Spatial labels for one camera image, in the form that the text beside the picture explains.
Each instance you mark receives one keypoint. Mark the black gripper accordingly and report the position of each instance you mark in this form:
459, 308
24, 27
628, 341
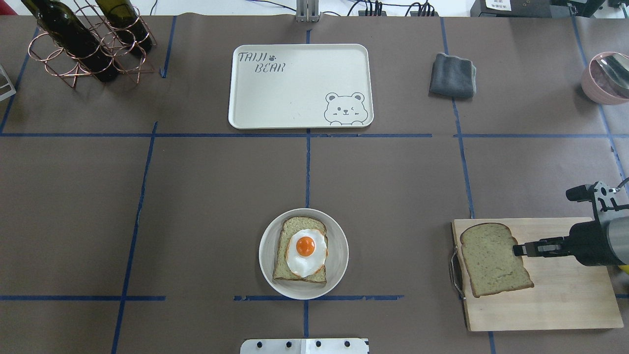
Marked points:
586, 244

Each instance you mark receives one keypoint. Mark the bread slice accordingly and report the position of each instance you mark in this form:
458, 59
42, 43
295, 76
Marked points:
487, 250
289, 228

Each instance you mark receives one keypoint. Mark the white round plate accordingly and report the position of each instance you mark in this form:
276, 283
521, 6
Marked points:
336, 262

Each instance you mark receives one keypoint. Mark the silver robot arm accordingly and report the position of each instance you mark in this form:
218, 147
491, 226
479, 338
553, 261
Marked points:
603, 241

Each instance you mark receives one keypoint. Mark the cream bear tray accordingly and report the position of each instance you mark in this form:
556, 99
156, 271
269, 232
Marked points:
300, 85

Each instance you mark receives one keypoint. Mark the wooden cutting board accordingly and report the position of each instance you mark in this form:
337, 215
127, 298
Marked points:
566, 295

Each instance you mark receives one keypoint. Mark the pink bowl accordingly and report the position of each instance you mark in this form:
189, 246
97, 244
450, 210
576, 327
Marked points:
597, 85

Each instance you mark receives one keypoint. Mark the metal spoon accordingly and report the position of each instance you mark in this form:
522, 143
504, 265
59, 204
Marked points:
615, 68

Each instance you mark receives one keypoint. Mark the grey folded cloth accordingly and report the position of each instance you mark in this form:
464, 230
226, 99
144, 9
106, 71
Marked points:
453, 76

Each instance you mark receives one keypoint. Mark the black equipment box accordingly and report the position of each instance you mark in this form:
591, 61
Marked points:
535, 8

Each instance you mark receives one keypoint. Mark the fried egg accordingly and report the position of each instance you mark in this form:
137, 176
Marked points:
306, 252

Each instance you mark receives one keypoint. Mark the dark wine bottle right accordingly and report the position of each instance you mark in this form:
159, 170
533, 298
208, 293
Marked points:
131, 31

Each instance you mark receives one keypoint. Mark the dark wine bottle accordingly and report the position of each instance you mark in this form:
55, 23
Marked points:
131, 31
62, 24

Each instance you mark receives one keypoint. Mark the dark wine bottle left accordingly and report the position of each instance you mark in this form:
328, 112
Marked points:
62, 24

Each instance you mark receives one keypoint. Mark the metal base plate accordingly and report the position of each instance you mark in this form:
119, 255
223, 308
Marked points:
306, 346

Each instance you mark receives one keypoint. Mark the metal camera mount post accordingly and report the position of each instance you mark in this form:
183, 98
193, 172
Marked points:
307, 11

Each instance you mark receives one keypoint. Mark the copper wire bottle rack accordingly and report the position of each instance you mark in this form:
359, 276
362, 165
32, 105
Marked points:
101, 39

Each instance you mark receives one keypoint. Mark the white wire rack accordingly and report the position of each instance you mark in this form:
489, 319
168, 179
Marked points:
7, 89

